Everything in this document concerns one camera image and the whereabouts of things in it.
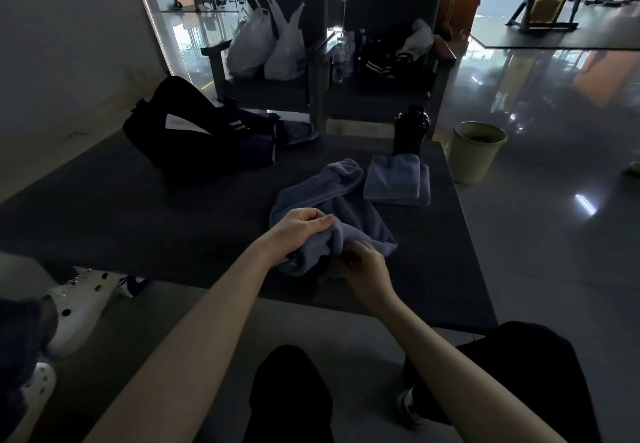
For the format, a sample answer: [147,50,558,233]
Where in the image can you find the blue-grey towel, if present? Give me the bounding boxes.
[363,153,431,208]
[269,158,399,279]

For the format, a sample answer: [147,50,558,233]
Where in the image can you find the person's left hand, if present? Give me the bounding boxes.
[266,207,336,264]

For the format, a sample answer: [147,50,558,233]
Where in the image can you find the blue-grey cloth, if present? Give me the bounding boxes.
[273,120,319,149]

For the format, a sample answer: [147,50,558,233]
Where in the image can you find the dark armchair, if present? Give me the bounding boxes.
[201,0,329,130]
[315,0,458,135]

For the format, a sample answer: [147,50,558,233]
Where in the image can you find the white plastic bag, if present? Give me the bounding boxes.
[227,0,279,79]
[263,0,307,82]

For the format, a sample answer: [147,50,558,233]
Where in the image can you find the beige waste bin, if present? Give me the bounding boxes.
[447,121,508,185]

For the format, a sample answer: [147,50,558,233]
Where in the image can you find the clear water bottle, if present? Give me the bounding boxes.
[332,37,351,84]

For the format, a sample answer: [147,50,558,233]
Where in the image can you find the person's right forearm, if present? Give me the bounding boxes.
[372,290,568,443]

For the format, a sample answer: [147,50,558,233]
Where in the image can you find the black striped jacket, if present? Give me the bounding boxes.
[362,23,437,92]

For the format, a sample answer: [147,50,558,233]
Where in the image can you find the person's left forearm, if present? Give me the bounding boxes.
[84,235,289,443]

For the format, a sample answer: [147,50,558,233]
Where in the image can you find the white clog shoe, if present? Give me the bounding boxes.
[42,267,122,359]
[4,362,58,443]

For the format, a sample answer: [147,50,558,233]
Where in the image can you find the white cloth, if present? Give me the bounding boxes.
[397,18,435,62]

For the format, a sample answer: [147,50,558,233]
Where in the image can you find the black backpack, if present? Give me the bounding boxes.
[123,75,236,181]

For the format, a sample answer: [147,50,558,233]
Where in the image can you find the person's black trousers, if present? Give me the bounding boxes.
[242,321,604,443]

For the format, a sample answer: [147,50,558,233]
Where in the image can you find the folded blue-grey towel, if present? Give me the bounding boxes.
[363,153,431,208]

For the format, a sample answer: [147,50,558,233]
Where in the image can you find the black shaker bottle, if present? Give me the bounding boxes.
[392,105,431,157]

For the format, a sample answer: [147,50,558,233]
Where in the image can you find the person's right hand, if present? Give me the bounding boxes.
[341,242,399,309]

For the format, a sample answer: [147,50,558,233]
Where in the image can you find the person's dark shoe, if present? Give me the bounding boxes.
[396,386,426,431]

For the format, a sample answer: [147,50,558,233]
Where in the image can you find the dark striped garment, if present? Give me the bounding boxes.
[220,99,281,169]

